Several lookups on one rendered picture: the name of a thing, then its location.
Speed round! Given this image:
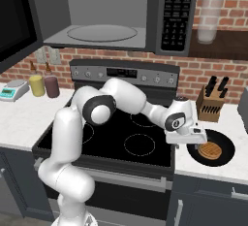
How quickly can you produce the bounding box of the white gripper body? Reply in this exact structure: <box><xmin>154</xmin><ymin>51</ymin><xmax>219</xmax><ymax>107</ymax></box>
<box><xmin>165</xmin><ymin>128</ymin><xmax>208</xmax><ymax>146</ymax></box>

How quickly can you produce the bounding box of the brown round waffle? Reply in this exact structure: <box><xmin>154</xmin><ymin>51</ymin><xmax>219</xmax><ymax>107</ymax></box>
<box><xmin>197</xmin><ymin>141</ymin><xmax>224</xmax><ymax>161</ymax></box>

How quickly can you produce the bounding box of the dark grey cupboard door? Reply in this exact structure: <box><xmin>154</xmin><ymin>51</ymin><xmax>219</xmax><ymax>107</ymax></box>
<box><xmin>168</xmin><ymin>192</ymin><xmax>248</xmax><ymax>226</ymax></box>
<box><xmin>0</xmin><ymin>146</ymin><xmax>55</xmax><ymax>222</ymax></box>

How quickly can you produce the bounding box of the black oven door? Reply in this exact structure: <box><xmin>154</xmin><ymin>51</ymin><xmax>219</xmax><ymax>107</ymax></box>
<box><xmin>38</xmin><ymin>163</ymin><xmax>174</xmax><ymax>226</ymax></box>

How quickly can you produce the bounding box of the grey microwave oven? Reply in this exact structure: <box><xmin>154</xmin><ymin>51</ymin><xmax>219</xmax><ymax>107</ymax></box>
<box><xmin>22</xmin><ymin>0</ymin><xmax>202</xmax><ymax>57</ymax></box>

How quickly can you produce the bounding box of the glass microwave turntable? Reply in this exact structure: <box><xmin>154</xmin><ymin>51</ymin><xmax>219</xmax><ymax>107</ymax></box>
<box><xmin>66</xmin><ymin>24</ymin><xmax>139</xmax><ymax>43</ymax></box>

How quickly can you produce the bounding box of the black microwave door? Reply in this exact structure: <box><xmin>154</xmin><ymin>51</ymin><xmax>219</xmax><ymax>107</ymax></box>
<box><xmin>0</xmin><ymin>0</ymin><xmax>45</xmax><ymax>75</ymax></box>

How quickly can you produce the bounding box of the wooden knife block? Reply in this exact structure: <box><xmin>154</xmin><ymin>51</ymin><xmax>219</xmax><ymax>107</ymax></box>
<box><xmin>195</xmin><ymin>85</ymin><xmax>227</xmax><ymax>123</ymax></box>

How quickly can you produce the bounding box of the black stove with oven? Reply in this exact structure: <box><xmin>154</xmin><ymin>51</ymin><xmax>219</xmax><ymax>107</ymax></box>
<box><xmin>31</xmin><ymin>58</ymin><xmax>182</xmax><ymax>226</ymax></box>

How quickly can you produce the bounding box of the dark grey drawer front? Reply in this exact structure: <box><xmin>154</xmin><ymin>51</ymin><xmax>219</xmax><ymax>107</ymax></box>
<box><xmin>172</xmin><ymin>173</ymin><xmax>248</xmax><ymax>205</ymax></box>

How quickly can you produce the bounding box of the grey appliance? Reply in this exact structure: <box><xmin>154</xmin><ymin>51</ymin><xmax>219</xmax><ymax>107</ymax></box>
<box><xmin>236</xmin><ymin>86</ymin><xmax>248</xmax><ymax>126</ymax></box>

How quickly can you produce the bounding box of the dark wooden shelf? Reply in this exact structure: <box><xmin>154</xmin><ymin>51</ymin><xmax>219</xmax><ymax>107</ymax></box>
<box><xmin>188</xmin><ymin>29</ymin><xmax>248</xmax><ymax>62</ymax></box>

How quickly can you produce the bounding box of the maroon bottle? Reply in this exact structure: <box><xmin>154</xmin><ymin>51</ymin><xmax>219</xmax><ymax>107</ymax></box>
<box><xmin>44</xmin><ymin>62</ymin><xmax>61</xmax><ymax>99</ymax></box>

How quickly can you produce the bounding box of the yellow bottle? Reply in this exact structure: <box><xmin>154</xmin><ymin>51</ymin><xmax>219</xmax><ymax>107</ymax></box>
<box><xmin>28</xmin><ymin>60</ymin><xmax>47</xmax><ymax>98</ymax></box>

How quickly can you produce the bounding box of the grey kitchen scale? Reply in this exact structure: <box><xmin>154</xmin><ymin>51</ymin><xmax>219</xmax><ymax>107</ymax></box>
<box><xmin>0</xmin><ymin>79</ymin><xmax>31</xmax><ymax>103</ymax></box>

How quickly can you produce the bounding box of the silver oven door handle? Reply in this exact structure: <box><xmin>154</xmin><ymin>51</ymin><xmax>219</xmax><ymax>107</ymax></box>
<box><xmin>33</xmin><ymin>157</ymin><xmax>174</xmax><ymax>192</ymax></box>

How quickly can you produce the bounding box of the black knife handle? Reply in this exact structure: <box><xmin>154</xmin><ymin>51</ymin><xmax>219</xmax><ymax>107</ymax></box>
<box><xmin>217</xmin><ymin>76</ymin><xmax>231</xmax><ymax>99</ymax></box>
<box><xmin>204</xmin><ymin>76</ymin><xmax>218</xmax><ymax>98</ymax></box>

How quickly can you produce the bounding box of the silver drawer handle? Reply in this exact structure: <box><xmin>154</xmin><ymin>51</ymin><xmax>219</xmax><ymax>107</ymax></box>
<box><xmin>230</xmin><ymin>186</ymin><xmax>248</xmax><ymax>202</ymax></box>

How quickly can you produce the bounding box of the grey wall outlet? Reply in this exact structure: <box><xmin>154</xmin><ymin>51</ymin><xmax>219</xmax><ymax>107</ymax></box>
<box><xmin>34</xmin><ymin>47</ymin><xmax>48</xmax><ymax>64</ymax></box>
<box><xmin>47</xmin><ymin>47</ymin><xmax>63</xmax><ymax>66</ymax></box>

